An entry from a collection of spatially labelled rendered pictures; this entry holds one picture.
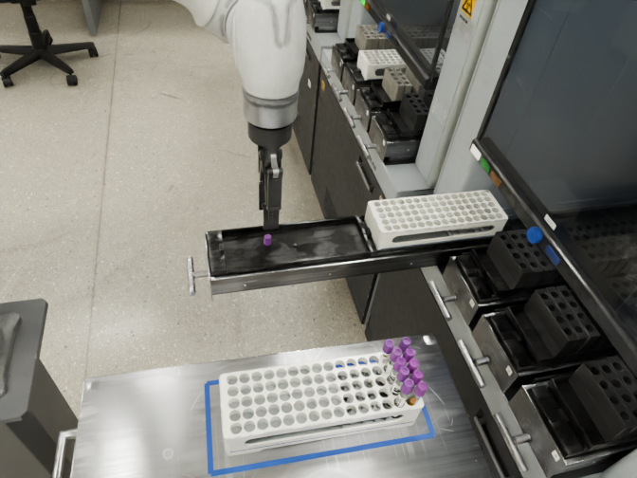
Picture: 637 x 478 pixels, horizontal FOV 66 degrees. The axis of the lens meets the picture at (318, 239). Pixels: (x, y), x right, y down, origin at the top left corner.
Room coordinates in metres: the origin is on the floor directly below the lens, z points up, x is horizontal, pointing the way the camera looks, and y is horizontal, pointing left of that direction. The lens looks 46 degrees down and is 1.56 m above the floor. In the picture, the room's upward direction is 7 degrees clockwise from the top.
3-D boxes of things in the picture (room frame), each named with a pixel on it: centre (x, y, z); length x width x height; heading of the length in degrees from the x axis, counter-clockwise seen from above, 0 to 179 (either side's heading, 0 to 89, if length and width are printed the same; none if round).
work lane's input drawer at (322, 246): (0.75, -0.08, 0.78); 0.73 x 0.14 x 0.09; 109
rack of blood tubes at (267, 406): (0.35, -0.03, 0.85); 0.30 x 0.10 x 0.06; 106
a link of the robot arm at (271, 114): (0.71, 0.11, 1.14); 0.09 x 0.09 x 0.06
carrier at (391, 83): (1.36, -0.16, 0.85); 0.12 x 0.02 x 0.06; 19
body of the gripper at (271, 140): (0.71, 0.11, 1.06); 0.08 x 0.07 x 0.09; 19
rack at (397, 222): (0.81, -0.25, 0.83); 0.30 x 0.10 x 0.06; 109
